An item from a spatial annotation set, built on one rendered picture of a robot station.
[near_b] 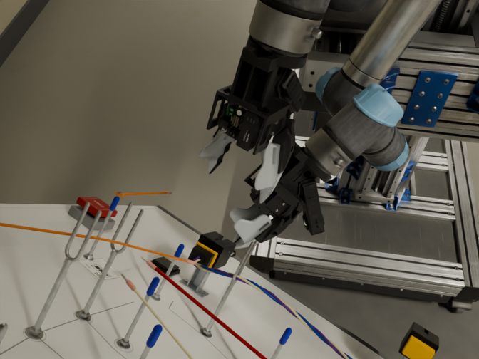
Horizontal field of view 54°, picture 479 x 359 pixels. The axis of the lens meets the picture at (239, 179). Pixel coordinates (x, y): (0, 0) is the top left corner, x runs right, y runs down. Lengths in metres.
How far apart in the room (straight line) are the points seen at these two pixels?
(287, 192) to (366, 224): 1.15
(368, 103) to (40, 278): 0.52
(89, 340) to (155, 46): 2.57
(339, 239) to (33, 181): 1.43
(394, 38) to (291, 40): 0.37
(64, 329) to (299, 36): 0.39
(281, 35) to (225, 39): 2.49
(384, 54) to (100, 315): 0.62
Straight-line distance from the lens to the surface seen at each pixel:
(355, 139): 0.76
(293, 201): 0.78
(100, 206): 0.82
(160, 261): 0.78
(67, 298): 0.60
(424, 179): 2.10
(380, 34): 0.87
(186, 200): 2.17
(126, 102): 2.65
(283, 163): 0.62
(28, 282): 0.60
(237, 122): 0.56
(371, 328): 1.94
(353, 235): 1.86
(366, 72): 0.89
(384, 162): 0.87
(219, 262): 0.73
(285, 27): 0.52
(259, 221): 0.80
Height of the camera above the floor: 1.76
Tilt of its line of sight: 52 degrees down
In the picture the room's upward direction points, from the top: straight up
